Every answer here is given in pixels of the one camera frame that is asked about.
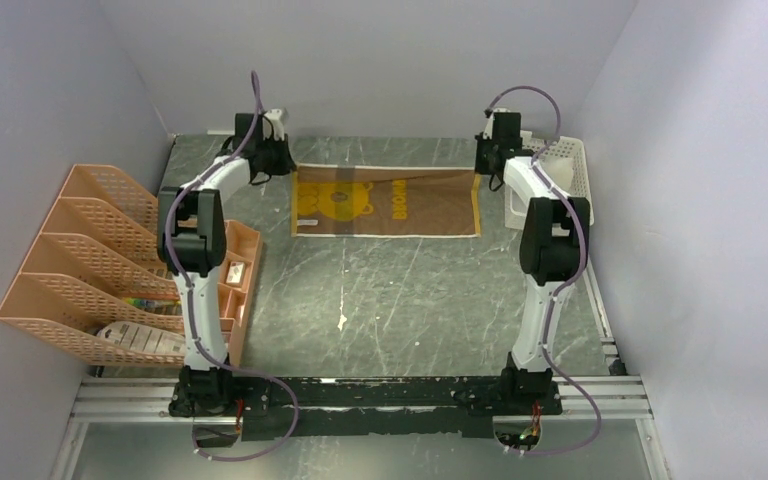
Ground brown yellow cloth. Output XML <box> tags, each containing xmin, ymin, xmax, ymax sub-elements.
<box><xmin>290</xmin><ymin>164</ymin><xmax>481</xmax><ymax>238</ymax></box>

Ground white towel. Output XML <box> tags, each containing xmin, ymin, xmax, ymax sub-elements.
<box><xmin>543</xmin><ymin>157</ymin><xmax>574</xmax><ymax>192</ymax></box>

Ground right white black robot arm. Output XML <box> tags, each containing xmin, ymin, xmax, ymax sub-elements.
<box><xmin>475</xmin><ymin>108</ymin><xmax>591</xmax><ymax>414</ymax></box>

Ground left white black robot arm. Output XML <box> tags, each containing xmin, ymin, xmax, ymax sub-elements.
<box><xmin>157</xmin><ymin>108</ymin><xmax>296</xmax><ymax>418</ymax></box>

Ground white plastic basket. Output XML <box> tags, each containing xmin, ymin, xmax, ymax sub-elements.
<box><xmin>504</xmin><ymin>136</ymin><xmax>592</xmax><ymax>230</ymax></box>

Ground orange compartment tray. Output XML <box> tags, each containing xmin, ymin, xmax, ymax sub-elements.
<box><xmin>219</xmin><ymin>220</ymin><xmax>263</xmax><ymax>367</ymax></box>

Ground orange file organizer rack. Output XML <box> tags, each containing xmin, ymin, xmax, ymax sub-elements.
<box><xmin>0</xmin><ymin>164</ymin><xmax>183</xmax><ymax>368</ymax></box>

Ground white patterned pouch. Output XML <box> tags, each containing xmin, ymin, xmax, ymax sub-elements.
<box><xmin>96</xmin><ymin>321</ymin><xmax>186</xmax><ymax>355</ymax></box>

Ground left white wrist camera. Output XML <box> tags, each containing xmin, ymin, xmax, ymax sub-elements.
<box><xmin>263</xmin><ymin>108</ymin><xmax>288</xmax><ymax>141</ymax></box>

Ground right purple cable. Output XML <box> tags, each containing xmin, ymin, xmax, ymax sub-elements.
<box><xmin>485</xmin><ymin>86</ymin><xmax>603</xmax><ymax>458</ymax></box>

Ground purple cable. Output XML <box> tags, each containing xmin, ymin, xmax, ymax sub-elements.
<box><xmin>485</xmin><ymin>86</ymin><xmax>603</xmax><ymax>458</ymax></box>
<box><xmin>163</xmin><ymin>70</ymin><xmax>300</xmax><ymax>463</ymax></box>

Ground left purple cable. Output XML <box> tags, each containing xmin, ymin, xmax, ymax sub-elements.
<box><xmin>163</xmin><ymin>70</ymin><xmax>300</xmax><ymax>463</ymax></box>

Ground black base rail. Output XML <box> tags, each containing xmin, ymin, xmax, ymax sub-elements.
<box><xmin>170</xmin><ymin>374</ymin><xmax>564</xmax><ymax>443</ymax></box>

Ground aluminium frame rails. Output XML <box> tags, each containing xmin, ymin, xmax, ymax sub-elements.
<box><xmin>55</xmin><ymin>227</ymin><xmax>666</xmax><ymax>479</ymax></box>

